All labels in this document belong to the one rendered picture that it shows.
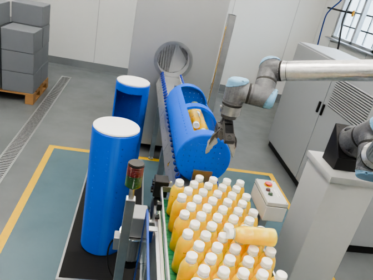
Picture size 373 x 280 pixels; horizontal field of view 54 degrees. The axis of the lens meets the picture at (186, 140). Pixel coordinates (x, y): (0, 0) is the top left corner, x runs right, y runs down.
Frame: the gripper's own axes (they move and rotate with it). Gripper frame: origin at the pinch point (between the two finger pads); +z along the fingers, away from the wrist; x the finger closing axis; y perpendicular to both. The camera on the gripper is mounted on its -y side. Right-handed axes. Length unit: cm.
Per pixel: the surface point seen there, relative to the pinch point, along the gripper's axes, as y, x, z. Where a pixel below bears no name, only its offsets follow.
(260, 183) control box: -2.8, -22.1, 10.3
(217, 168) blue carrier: 15.2, -5.5, 15.0
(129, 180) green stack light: -29, 41, 1
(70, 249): 45, 69, 105
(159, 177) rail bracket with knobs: 7.8, 24.7, 20.0
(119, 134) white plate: 43, 47, 17
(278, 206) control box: -18.8, -26.8, 12.1
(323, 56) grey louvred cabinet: 227, -154, -21
